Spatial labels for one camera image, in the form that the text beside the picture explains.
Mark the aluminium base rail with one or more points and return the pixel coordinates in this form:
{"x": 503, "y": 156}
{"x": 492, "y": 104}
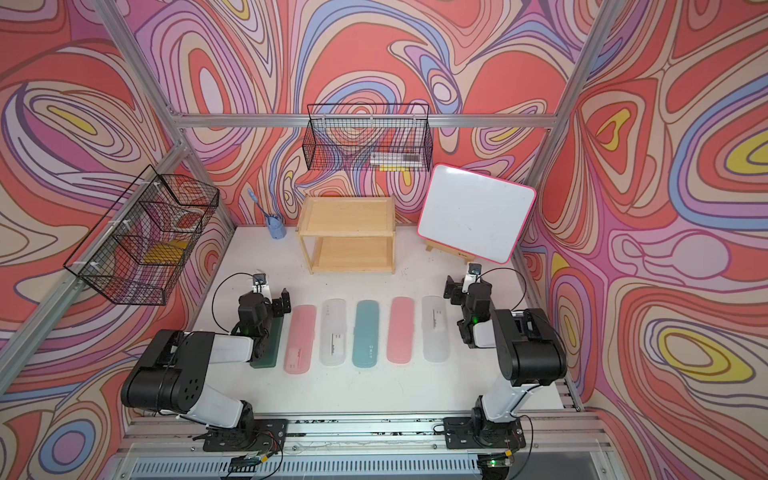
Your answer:
{"x": 560, "y": 445}

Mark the black wire basket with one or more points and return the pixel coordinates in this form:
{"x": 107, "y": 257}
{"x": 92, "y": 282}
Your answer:
{"x": 342, "y": 136}
{"x": 154, "y": 207}

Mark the wooden two-tier shelf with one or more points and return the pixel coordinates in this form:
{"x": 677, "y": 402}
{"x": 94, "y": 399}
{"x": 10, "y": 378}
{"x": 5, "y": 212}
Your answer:
{"x": 348, "y": 234}

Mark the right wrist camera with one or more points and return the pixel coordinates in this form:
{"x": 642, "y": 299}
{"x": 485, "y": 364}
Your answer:
{"x": 474, "y": 273}

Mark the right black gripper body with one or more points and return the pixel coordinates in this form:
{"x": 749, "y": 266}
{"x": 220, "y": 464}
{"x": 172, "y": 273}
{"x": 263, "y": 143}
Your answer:
{"x": 457, "y": 296}

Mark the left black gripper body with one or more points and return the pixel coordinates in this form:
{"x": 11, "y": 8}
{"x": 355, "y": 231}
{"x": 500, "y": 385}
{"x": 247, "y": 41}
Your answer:
{"x": 277, "y": 310}

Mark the pink pencil case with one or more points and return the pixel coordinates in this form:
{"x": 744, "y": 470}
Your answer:
{"x": 401, "y": 329}
{"x": 299, "y": 347}

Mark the teal pencil case top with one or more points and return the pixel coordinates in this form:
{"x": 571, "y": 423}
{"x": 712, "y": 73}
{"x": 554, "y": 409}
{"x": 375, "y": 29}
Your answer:
{"x": 366, "y": 334}

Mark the wooden whiteboard easel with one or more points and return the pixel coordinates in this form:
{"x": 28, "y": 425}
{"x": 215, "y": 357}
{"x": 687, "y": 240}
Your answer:
{"x": 465, "y": 256}

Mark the pink pencil case top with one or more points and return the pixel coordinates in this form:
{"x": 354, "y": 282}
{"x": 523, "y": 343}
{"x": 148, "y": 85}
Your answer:
{"x": 401, "y": 329}

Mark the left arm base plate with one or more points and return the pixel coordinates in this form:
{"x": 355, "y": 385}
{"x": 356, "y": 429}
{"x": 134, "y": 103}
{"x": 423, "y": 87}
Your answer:
{"x": 255, "y": 435}

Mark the clear pencil case top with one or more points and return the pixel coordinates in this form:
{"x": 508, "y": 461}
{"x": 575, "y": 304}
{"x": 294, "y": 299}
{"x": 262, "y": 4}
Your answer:
{"x": 436, "y": 343}

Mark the blue pen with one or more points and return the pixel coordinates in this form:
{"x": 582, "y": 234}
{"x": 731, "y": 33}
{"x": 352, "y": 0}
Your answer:
{"x": 255, "y": 199}

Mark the marker box in basket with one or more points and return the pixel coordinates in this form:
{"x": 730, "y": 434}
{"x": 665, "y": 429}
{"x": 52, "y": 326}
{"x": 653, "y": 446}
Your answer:
{"x": 395, "y": 160}

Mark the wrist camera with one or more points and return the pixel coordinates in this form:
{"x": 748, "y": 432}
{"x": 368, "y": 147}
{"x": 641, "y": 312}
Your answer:
{"x": 260, "y": 285}
{"x": 474, "y": 273}

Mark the blue pen cup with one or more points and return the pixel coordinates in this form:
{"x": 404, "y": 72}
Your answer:
{"x": 275, "y": 226}

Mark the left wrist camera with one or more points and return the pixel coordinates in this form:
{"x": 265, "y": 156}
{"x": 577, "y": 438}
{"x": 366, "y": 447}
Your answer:
{"x": 260, "y": 285}

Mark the yellow item in basket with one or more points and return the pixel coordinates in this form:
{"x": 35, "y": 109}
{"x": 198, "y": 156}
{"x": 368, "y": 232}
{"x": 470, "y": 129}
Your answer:
{"x": 165, "y": 253}

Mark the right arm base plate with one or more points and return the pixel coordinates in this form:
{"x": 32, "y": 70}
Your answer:
{"x": 464, "y": 433}

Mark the pink pencil case bottom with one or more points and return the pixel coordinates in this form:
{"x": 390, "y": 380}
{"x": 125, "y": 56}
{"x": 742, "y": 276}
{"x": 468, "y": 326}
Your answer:
{"x": 299, "y": 347}

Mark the clear pencil case bottom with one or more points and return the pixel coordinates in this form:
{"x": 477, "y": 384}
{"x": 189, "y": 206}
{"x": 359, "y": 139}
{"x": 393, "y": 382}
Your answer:
{"x": 333, "y": 333}

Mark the back black wire basket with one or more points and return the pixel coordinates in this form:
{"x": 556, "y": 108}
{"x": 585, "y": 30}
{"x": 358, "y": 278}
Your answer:
{"x": 342, "y": 136}

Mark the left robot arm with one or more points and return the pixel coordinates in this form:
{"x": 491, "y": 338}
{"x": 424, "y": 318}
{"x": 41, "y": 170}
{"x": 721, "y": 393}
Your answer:
{"x": 170, "y": 375}

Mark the green circuit board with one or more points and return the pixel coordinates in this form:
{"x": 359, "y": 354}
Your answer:
{"x": 246, "y": 464}

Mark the clear pencil case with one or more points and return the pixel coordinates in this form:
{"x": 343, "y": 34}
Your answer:
{"x": 436, "y": 343}
{"x": 333, "y": 333}

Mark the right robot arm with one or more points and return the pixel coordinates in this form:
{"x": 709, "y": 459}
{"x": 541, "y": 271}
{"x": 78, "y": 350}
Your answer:
{"x": 530, "y": 354}

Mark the dark green pencil case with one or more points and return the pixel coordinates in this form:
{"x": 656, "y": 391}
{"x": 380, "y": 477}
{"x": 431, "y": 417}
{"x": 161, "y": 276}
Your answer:
{"x": 270, "y": 355}

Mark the left black wire basket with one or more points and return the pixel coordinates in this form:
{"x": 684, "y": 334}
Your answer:
{"x": 154, "y": 207}

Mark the pink framed whiteboard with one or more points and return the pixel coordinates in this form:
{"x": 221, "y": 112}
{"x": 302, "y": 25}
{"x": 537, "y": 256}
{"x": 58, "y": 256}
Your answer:
{"x": 474, "y": 213}

